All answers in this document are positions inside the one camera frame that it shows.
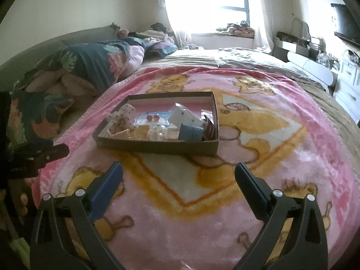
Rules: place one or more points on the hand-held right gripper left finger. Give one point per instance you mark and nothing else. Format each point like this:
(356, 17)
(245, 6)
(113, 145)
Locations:
(101, 195)

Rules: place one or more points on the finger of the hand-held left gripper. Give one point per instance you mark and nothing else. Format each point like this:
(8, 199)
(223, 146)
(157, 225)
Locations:
(56, 149)

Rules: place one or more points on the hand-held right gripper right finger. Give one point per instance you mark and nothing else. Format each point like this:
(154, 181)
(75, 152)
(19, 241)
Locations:
(263, 198)

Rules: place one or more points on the shallow cardboard box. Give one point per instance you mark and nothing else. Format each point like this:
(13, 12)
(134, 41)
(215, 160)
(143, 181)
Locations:
(157, 146)

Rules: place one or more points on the pink bear printed blanket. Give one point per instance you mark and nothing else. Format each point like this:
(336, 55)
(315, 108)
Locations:
(225, 174)

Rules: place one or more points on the pearl hair accessory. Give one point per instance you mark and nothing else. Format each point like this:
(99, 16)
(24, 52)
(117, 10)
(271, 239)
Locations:
(157, 133)

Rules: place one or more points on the brown hair clip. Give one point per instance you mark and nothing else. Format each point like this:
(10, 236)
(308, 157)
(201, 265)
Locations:
(211, 129)

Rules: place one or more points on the dark floral quilt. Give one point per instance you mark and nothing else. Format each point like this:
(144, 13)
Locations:
(84, 62)

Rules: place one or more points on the small blue box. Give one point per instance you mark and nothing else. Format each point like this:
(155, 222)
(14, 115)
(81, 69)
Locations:
(191, 132)

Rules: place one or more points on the grey bed headboard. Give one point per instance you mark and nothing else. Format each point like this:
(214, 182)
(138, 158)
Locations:
(36, 53)

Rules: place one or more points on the white paper box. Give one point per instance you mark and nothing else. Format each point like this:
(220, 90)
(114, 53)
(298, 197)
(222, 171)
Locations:
(185, 115)

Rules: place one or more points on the clear plastic sheet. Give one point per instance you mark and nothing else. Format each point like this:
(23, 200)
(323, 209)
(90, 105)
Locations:
(239, 59)

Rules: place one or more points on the white drawer cabinet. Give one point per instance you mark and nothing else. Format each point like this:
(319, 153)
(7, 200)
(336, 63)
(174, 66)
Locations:
(348, 81)

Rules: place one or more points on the white desk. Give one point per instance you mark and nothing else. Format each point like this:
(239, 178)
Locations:
(306, 59)

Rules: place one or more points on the purple pillow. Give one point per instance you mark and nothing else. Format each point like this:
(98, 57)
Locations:
(163, 47)

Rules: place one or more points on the dark clothes heap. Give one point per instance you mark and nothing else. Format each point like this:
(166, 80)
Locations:
(159, 27)

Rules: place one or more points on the pile of clothes on windowsill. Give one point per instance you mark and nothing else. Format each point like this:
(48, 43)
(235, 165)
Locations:
(236, 29)

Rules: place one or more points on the white curtain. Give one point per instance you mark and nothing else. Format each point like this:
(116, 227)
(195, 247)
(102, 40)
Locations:
(263, 14)

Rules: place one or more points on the black television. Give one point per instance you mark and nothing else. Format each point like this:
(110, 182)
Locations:
(344, 22)

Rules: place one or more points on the window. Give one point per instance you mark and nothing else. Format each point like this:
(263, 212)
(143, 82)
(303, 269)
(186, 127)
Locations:
(211, 2)

